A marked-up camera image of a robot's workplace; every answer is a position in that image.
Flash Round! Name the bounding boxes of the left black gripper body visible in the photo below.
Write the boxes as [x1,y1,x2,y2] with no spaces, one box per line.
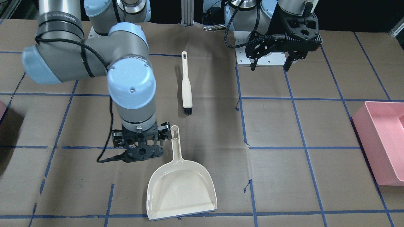
[246,12,323,60]

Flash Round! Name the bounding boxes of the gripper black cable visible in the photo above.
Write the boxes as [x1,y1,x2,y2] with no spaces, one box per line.
[224,0,286,49]
[35,32,127,164]

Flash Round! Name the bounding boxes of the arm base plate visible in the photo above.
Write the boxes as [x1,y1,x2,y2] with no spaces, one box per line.
[86,27,108,40]
[233,31,286,67]

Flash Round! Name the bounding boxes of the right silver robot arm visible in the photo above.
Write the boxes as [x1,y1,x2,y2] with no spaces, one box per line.
[22,0,171,163]

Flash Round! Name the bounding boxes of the cream plastic dustpan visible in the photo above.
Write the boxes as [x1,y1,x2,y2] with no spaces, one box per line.
[146,125,218,221]

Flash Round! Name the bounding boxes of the cream hand brush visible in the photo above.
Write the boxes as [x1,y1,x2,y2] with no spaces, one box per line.
[181,51,193,115]

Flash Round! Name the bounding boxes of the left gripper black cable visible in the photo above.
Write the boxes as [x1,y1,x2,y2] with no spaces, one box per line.
[224,0,286,49]

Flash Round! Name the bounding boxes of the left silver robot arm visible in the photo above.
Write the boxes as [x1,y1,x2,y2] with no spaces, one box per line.
[223,0,323,72]

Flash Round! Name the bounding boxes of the aluminium frame post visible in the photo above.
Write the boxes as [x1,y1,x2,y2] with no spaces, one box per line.
[181,0,194,27]

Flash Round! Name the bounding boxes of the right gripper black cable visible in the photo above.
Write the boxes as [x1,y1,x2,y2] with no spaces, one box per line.
[35,32,127,164]

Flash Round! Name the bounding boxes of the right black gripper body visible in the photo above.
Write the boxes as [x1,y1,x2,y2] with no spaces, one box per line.
[113,122,171,163]

